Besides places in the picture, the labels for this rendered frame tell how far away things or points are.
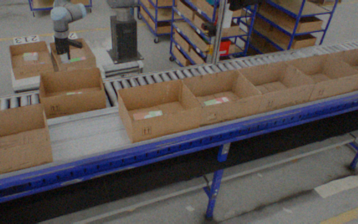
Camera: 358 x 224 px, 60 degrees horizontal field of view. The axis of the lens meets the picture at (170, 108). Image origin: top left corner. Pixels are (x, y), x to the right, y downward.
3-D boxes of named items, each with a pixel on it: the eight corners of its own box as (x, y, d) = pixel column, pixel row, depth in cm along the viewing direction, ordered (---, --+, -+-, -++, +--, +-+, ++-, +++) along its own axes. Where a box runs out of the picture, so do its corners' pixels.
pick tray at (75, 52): (84, 48, 274) (82, 37, 267) (97, 68, 247) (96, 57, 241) (50, 53, 262) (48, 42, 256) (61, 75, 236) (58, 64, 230)
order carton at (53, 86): (101, 86, 227) (99, 66, 217) (107, 111, 205) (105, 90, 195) (44, 93, 217) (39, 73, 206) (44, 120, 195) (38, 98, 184)
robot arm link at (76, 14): (75, 0, 196) (58, 5, 188) (86, 4, 190) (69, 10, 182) (78, 14, 201) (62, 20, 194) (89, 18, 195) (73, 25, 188)
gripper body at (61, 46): (56, 49, 201) (53, 33, 193) (69, 48, 204) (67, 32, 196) (57, 56, 196) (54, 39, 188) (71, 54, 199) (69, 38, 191)
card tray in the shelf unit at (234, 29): (193, 22, 334) (194, 14, 328) (217, 20, 345) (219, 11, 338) (211, 38, 305) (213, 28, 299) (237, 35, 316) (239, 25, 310)
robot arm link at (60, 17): (70, 9, 182) (56, 15, 176) (73, 28, 190) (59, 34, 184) (61, 4, 186) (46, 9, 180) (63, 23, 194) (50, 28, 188)
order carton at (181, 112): (178, 101, 197) (181, 78, 186) (199, 130, 176) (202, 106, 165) (118, 112, 184) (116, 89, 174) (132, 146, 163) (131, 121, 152)
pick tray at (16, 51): (47, 51, 265) (45, 40, 259) (55, 73, 238) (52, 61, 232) (11, 56, 255) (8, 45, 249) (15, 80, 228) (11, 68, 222)
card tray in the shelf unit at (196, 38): (192, 39, 347) (193, 31, 341) (217, 37, 357) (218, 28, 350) (207, 56, 318) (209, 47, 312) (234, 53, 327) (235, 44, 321)
